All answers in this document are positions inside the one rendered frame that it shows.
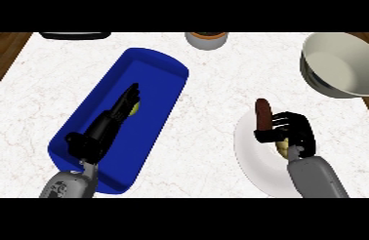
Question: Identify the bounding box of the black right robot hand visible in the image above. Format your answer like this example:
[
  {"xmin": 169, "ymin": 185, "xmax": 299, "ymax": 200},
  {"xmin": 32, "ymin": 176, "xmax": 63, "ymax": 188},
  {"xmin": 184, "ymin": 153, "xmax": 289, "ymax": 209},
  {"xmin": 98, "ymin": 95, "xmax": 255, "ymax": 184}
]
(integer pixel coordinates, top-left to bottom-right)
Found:
[{"xmin": 253, "ymin": 111, "xmax": 318, "ymax": 158}]

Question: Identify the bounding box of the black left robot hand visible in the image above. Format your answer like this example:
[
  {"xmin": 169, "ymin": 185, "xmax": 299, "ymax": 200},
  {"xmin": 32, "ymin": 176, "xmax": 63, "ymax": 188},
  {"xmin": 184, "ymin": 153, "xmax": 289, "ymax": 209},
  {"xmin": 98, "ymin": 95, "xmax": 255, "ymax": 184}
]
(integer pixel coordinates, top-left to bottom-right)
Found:
[{"xmin": 64, "ymin": 82, "xmax": 142, "ymax": 165}]

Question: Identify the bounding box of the brown sweet potato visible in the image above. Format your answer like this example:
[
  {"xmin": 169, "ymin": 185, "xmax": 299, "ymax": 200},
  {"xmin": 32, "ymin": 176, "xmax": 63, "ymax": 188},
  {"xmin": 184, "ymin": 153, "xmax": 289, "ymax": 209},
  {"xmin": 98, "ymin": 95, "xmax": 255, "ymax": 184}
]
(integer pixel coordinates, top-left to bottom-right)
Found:
[{"xmin": 255, "ymin": 98, "xmax": 275, "ymax": 132}]

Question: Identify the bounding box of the white round plate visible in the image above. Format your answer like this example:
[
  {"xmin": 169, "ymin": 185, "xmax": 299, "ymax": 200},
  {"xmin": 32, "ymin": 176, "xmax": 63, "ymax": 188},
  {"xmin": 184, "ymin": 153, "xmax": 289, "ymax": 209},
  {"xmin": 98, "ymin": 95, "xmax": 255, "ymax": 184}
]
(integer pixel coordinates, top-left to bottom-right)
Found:
[{"xmin": 232, "ymin": 108, "xmax": 321, "ymax": 198}]

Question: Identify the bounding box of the white bowl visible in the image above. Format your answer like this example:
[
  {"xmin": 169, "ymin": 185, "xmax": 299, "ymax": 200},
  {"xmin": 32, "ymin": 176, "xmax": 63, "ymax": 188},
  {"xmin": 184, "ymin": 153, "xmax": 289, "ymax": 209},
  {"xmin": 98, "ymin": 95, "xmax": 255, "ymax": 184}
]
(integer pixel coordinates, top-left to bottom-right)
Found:
[{"xmin": 299, "ymin": 32, "xmax": 369, "ymax": 100}]

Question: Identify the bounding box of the blue rectangular tray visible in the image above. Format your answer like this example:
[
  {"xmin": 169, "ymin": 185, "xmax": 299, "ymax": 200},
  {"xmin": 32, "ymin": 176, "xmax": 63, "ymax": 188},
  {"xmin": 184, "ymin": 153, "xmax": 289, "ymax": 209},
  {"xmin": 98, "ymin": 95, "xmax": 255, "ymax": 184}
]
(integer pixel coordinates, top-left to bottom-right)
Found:
[{"xmin": 46, "ymin": 47, "xmax": 191, "ymax": 196}]

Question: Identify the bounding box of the yellow corn cob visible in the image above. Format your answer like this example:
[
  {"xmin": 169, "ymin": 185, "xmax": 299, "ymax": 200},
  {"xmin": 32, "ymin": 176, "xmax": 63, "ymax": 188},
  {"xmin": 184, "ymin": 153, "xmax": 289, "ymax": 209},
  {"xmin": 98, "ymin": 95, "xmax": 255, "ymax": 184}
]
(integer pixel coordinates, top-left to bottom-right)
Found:
[{"xmin": 275, "ymin": 137, "xmax": 294, "ymax": 160}]

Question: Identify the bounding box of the yellow-green fruit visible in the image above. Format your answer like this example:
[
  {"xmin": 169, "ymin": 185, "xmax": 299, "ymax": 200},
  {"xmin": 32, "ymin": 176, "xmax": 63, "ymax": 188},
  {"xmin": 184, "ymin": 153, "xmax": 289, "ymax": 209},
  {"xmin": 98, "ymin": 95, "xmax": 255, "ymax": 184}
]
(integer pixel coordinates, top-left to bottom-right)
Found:
[{"xmin": 129, "ymin": 101, "xmax": 142, "ymax": 116}]

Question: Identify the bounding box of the black flat appliance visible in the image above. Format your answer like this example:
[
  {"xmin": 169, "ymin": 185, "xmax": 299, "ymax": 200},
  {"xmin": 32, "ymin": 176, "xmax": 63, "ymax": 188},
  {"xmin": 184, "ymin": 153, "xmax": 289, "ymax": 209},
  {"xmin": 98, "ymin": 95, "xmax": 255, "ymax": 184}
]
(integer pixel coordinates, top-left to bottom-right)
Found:
[{"xmin": 38, "ymin": 32, "xmax": 113, "ymax": 41}]

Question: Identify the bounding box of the grey cup with orange rim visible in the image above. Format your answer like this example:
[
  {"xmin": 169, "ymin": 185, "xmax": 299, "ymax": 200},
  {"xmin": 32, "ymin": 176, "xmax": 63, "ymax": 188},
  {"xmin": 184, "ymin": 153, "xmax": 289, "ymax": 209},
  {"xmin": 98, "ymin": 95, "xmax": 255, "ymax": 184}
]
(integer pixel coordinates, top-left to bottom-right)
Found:
[{"xmin": 185, "ymin": 32, "xmax": 231, "ymax": 52}]

